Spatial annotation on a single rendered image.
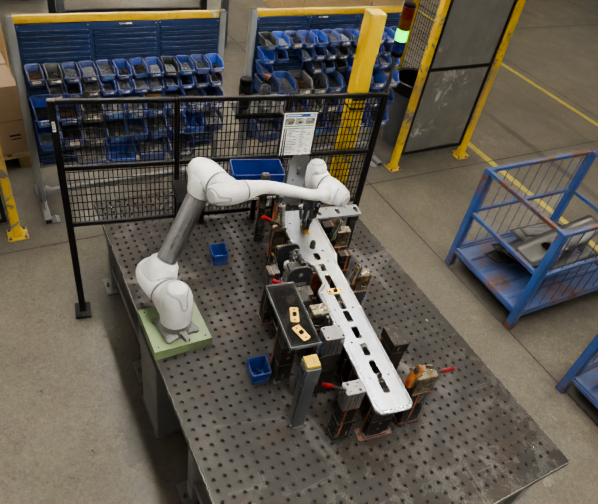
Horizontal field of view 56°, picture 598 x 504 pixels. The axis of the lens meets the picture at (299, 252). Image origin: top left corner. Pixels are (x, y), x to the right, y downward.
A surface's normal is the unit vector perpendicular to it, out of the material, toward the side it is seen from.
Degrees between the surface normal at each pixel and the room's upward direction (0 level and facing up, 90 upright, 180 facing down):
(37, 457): 0
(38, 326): 0
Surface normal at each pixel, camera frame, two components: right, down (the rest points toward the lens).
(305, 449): 0.15, -0.74
